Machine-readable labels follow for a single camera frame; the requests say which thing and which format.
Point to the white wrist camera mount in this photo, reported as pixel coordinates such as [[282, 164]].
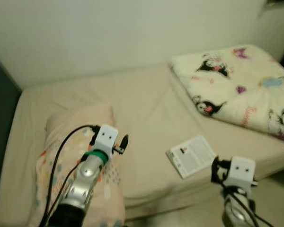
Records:
[[105, 138], [240, 169]]

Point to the cream bed mattress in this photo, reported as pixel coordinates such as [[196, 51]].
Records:
[[146, 109]]

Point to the cream cartoon print blanket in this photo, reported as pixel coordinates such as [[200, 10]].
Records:
[[236, 75]]

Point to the white printed paper booklet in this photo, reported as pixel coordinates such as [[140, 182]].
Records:
[[191, 156]]

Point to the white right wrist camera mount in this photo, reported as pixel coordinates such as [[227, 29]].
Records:
[[240, 169]]

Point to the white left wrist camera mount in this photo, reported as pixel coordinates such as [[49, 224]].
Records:
[[105, 138]]

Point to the pink pillow with coloured dots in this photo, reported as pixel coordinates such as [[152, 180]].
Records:
[[61, 127]]

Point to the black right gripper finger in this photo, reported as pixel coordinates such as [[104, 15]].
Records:
[[215, 172]]

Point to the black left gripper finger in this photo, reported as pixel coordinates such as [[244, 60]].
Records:
[[124, 142]]

